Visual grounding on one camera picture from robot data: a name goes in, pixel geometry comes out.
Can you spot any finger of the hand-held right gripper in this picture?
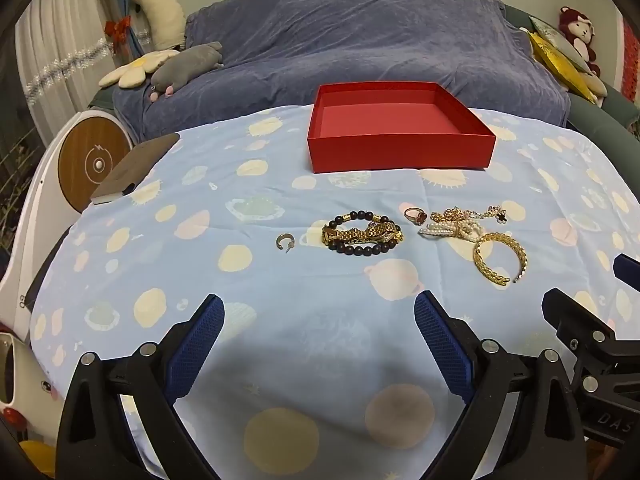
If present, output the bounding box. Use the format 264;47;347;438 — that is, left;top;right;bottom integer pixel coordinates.
613;254;640;293
542;287;617;361

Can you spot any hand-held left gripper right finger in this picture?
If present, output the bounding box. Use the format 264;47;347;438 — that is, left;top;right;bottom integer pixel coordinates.
414;290;586;480

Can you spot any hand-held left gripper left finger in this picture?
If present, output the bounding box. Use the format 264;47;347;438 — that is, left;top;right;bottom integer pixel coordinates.
55;292;226;480

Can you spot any gold cuff bracelet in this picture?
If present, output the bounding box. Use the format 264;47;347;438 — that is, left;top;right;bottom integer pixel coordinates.
473;232;528;288

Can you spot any pearl bracelet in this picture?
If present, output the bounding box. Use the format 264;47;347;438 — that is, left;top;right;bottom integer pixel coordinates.
418;220;486;243

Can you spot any thin gold chain necklace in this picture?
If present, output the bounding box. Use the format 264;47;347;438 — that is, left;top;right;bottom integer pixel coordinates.
465;203;508;223

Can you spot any dark bead bracelet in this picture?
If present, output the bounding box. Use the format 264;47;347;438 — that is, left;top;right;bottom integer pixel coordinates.
321;211;404;257

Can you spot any thick gold chain necklace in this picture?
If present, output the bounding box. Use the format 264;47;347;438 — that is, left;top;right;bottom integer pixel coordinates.
430;206;468;225

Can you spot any gold watch band bracelet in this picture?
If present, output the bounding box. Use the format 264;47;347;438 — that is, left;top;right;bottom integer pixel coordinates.
322;222;403;248

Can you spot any red cardboard box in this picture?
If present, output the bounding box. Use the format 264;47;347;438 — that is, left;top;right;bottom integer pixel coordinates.
306;81;497;175

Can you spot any green sofa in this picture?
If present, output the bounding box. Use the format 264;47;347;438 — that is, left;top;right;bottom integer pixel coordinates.
502;2;640;136

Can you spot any white rounded appliance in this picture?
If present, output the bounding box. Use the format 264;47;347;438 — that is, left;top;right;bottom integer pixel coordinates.
0;332;66;441

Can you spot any white machine with wooden disc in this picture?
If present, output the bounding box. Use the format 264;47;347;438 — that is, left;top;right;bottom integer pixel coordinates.
0;110;133;341

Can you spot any yellow pillow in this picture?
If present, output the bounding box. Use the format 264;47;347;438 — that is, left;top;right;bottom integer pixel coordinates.
527;32;598;103

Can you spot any grey-green pillow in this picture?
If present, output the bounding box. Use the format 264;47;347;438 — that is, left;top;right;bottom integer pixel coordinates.
529;16;593;73

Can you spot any red monkey plush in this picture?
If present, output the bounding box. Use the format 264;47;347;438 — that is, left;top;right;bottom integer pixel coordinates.
557;6;603;78

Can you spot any grey plush animal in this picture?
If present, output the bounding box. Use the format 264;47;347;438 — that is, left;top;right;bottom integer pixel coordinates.
150;41;226;101

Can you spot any cream flower cushion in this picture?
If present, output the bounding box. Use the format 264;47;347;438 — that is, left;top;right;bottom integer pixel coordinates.
98;50;181;90

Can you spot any silver tinsel garland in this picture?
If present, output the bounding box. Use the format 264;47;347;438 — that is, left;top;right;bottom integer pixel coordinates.
24;30;151;106

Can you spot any blue covered sofa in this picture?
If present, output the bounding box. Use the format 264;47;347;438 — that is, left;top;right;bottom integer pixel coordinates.
111;0;572;143

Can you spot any red bow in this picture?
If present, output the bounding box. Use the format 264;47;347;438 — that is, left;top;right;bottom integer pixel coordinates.
105;16;132;43

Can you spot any white cow plush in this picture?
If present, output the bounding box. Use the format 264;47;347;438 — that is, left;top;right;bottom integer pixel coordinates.
131;0;187;52

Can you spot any white curtain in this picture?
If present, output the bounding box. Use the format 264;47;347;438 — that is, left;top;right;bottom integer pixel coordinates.
15;0;136;126

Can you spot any red wall hanging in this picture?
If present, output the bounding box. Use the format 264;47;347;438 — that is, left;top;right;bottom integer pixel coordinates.
620;12;640;106

